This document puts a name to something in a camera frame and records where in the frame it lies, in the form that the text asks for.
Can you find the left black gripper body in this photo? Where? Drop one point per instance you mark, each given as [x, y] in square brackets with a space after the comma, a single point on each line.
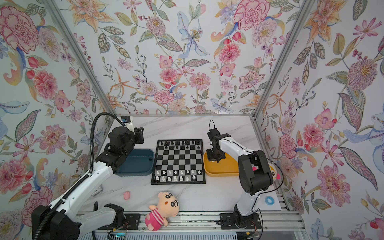
[136, 138]

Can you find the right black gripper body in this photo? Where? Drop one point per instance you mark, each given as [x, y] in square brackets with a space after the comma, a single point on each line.
[215, 151]

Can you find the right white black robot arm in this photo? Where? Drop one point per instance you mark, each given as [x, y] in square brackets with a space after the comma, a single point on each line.
[254, 171]

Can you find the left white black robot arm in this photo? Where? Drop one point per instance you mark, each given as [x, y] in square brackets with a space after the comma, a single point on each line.
[60, 221]

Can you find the yellow plastic tray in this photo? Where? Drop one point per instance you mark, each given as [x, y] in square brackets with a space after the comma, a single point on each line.
[227, 167]

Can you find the teal plastic tray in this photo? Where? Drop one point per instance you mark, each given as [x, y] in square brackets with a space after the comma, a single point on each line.
[140, 162]

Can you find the black and white chessboard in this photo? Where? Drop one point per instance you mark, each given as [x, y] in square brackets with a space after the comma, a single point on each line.
[179, 162]

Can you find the small pink eraser toy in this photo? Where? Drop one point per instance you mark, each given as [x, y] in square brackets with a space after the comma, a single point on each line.
[127, 195]

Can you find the pink green plush toy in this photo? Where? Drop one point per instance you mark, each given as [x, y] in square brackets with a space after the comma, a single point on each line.
[274, 172]

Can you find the pink striped plush doll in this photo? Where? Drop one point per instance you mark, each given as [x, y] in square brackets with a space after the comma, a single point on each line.
[167, 207]

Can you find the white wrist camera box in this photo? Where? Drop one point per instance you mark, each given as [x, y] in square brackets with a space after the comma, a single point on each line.
[128, 122]

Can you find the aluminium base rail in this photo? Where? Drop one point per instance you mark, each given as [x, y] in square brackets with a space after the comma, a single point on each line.
[268, 221]

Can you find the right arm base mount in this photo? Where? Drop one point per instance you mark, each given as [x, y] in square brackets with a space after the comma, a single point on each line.
[233, 221]

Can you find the blue ring sticker card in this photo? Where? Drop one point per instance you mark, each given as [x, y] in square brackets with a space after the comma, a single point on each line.
[272, 203]

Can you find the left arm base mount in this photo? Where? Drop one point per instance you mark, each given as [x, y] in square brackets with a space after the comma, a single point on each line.
[130, 222]

